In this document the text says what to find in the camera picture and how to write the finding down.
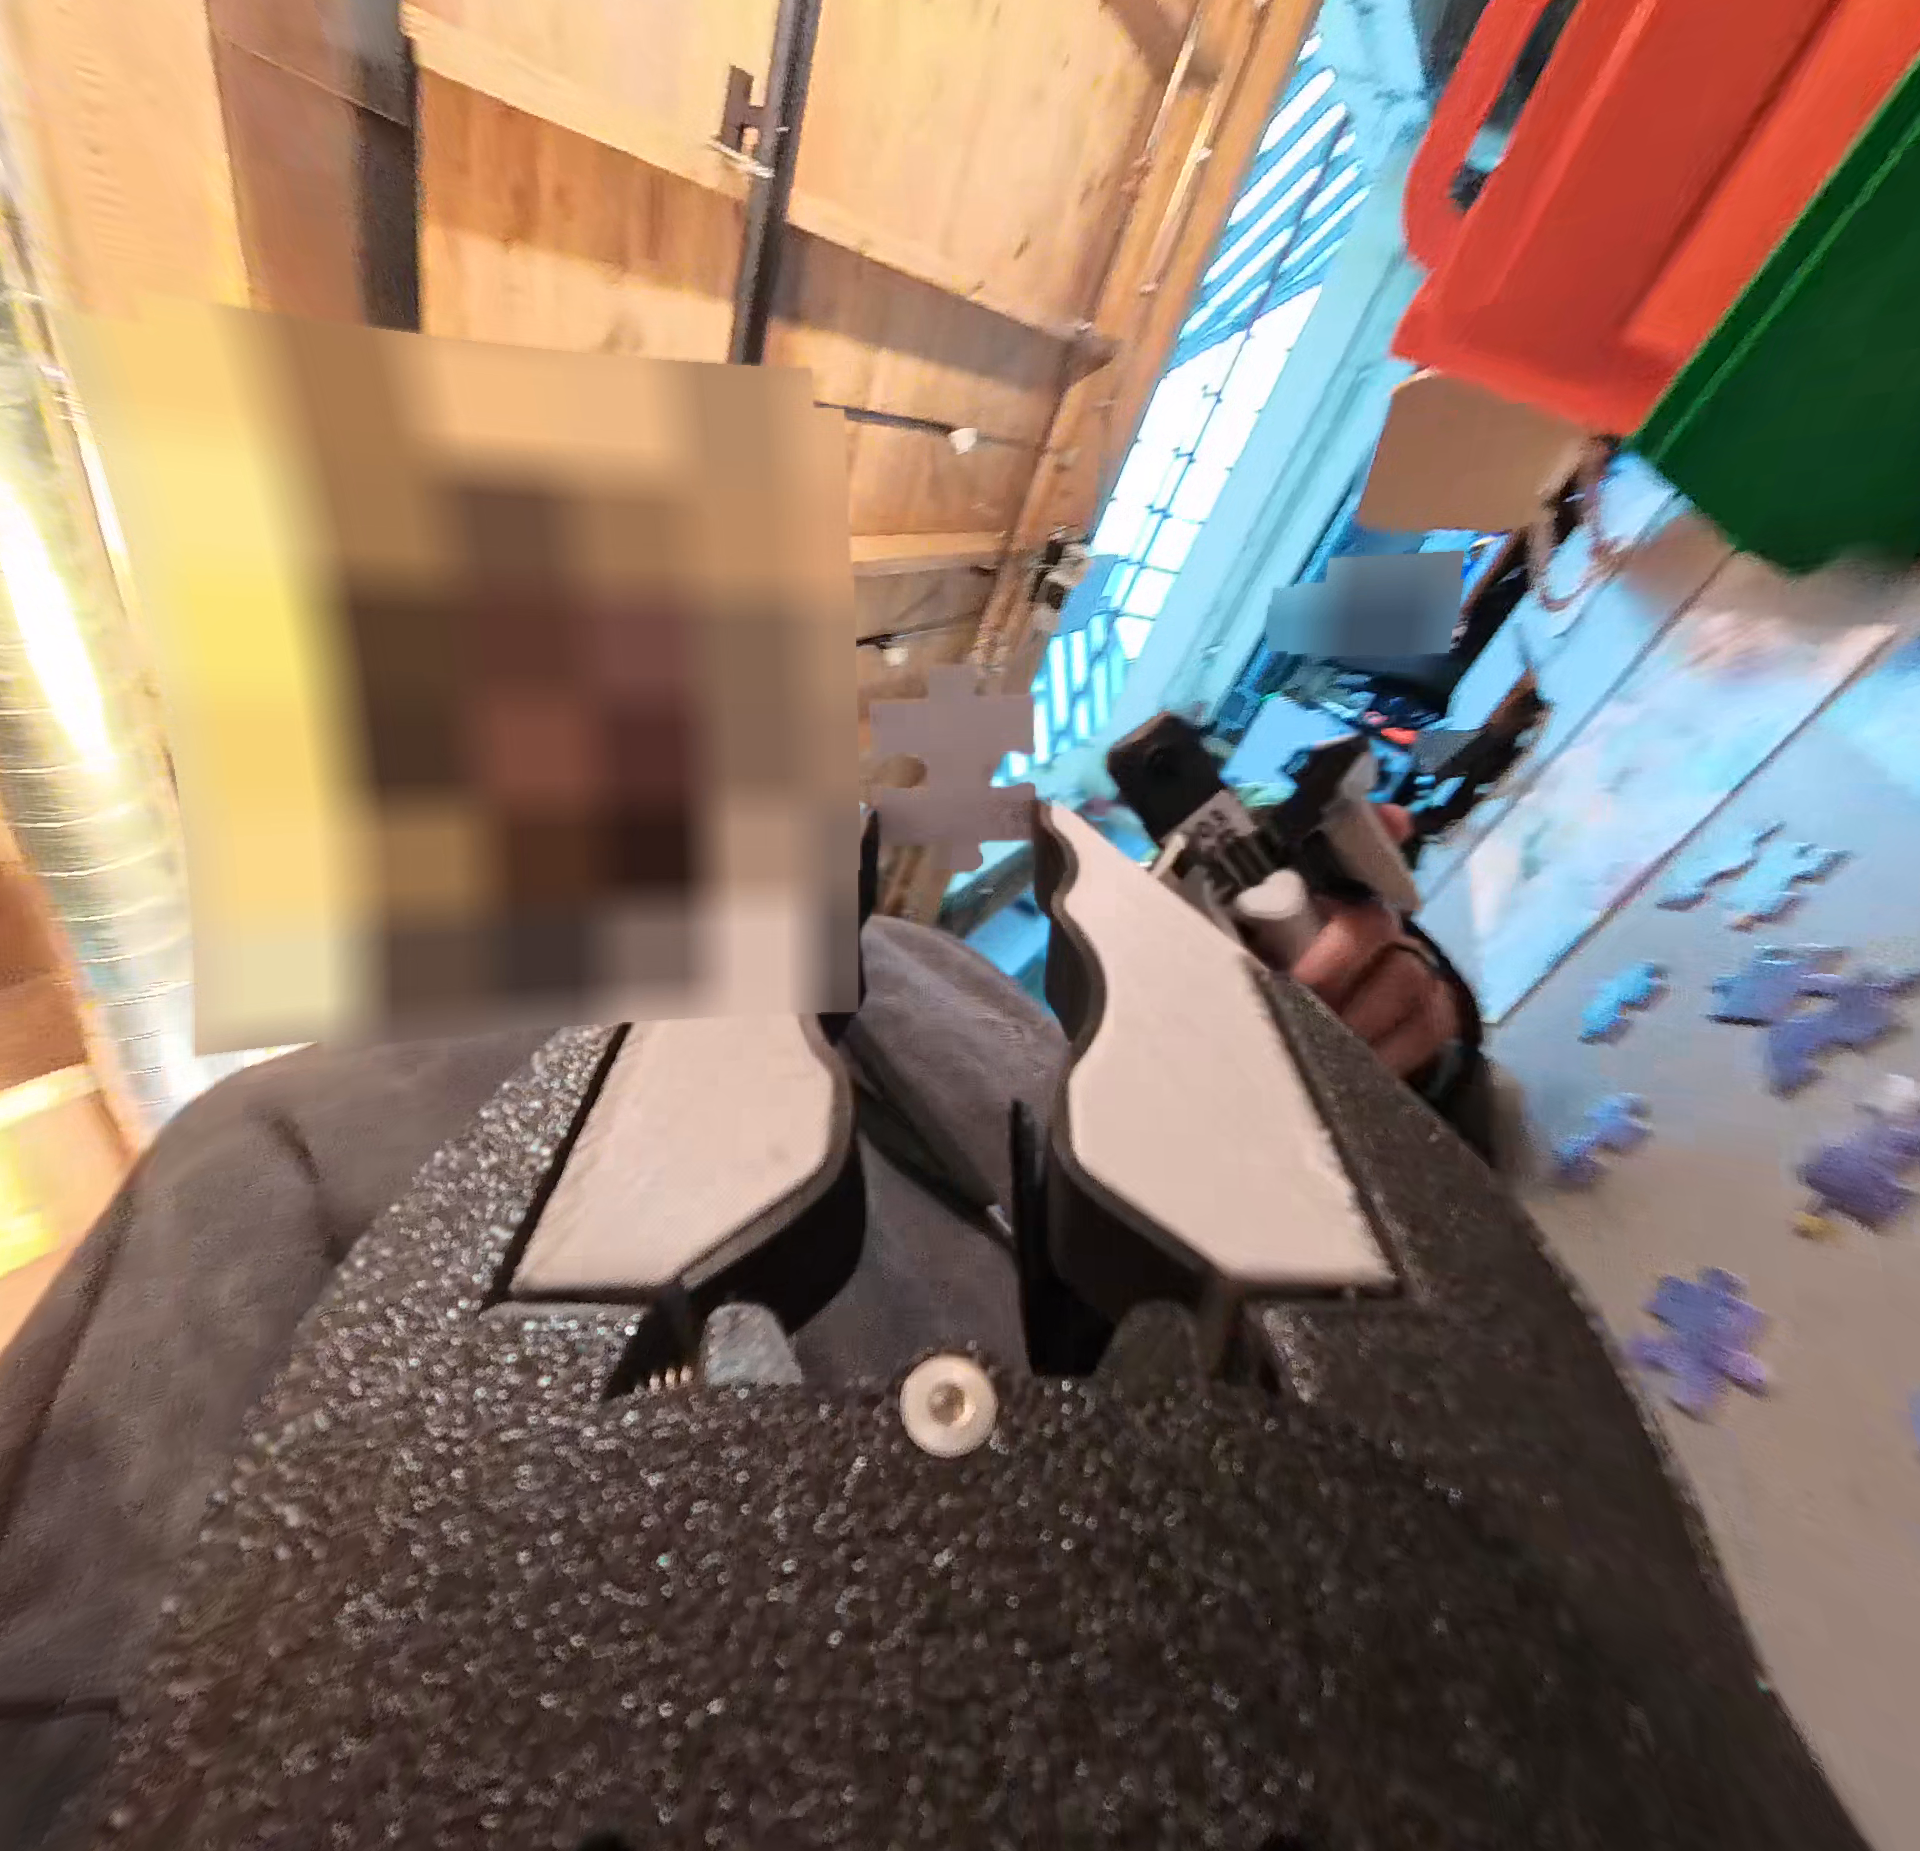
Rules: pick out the pale-backed jigsaw piece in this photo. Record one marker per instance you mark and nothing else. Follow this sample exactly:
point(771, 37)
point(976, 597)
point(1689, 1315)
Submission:
point(952, 788)

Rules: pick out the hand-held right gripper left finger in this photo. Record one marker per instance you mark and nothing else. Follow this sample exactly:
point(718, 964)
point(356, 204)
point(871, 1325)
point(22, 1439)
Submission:
point(691, 1161)

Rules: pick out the window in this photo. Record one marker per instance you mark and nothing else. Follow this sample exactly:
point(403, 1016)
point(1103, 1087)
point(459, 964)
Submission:
point(1199, 457)

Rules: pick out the silver ventilation duct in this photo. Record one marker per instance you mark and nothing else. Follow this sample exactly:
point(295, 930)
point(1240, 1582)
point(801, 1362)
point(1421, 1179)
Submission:
point(75, 831)

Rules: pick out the orange storage box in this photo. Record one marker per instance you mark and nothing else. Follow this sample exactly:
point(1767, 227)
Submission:
point(1648, 157)

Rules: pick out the green storage box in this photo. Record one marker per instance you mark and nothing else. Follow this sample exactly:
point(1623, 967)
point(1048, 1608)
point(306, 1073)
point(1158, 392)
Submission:
point(1815, 381)

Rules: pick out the cardboard box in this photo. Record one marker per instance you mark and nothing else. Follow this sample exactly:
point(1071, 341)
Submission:
point(1470, 457)

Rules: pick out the space jigsaw puzzle tray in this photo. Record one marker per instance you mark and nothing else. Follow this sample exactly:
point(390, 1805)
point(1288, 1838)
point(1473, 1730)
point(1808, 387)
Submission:
point(1620, 771)

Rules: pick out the person's left hand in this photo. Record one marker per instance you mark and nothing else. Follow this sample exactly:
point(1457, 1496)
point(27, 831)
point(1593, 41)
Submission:
point(1381, 987)

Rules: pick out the blue puzzle pieces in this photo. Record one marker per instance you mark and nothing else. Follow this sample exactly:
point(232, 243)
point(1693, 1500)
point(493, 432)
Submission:
point(1702, 1341)

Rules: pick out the black metal bar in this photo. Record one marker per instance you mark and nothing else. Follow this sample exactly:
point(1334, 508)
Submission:
point(771, 157)
point(385, 200)

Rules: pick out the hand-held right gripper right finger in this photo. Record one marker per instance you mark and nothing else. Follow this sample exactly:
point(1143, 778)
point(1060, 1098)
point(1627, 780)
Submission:
point(1214, 1131)

